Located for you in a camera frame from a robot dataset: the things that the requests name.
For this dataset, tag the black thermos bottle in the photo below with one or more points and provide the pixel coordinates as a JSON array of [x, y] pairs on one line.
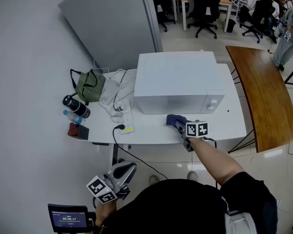
[[80, 108]]

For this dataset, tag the black office chair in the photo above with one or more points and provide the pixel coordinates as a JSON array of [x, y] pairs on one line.
[[261, 16], [163, 6], [206, 8]]

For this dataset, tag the person's left forearm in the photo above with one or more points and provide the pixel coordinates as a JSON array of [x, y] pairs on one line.
[[105, 212]]

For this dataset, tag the dark blue cloth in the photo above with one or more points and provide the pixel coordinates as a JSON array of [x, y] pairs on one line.
[[172, 120]]

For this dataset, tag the white power strip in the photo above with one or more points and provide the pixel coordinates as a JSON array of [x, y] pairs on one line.
[[129, 119]]

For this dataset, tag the flat white box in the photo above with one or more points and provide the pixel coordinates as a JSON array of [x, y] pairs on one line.
[[110, 91]]

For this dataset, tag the black trash bin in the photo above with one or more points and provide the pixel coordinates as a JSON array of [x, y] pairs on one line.
[[231, 25]]

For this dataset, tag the small black monitor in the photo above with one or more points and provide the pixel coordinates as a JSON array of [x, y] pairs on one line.
[[68, 219]]

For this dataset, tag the white microwave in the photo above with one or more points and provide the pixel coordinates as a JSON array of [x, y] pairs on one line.
[[175, 77]]

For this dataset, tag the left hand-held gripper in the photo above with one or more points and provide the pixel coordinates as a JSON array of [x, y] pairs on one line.
[[101, 190]]

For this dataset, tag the red and black box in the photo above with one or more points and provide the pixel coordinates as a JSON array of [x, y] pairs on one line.
[[79, 131]]

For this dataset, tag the grey shoulder pouch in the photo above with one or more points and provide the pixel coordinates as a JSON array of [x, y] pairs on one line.
[[240, 223]]

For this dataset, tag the green striped bag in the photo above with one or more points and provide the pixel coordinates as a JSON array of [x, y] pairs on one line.
[[91, 88]]

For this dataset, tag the brown wooden table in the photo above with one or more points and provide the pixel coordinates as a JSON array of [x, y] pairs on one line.
[[263, 94]]

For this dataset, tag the person's black shirt torso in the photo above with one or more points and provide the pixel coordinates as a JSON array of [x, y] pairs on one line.
[[175, 208]]

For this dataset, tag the white plug adapter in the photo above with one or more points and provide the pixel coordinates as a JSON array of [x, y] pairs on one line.
[[118, 106]]

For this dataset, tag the person's right shoe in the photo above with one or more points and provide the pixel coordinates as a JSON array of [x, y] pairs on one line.
[[193, 176]]

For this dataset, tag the clear water bottle blue cap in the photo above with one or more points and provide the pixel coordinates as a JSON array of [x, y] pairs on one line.
[[73, 117]]

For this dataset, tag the person's right forearm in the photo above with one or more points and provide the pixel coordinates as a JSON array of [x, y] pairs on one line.
[[215, 160]]

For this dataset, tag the person's shoe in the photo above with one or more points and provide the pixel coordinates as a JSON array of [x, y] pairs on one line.
[[193, 176], [153, 180]]

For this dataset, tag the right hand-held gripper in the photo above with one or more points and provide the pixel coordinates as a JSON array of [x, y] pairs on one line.
[[196, 130]]

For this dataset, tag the person's left shoe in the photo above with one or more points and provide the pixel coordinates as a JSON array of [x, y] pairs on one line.
[[153, 180]]

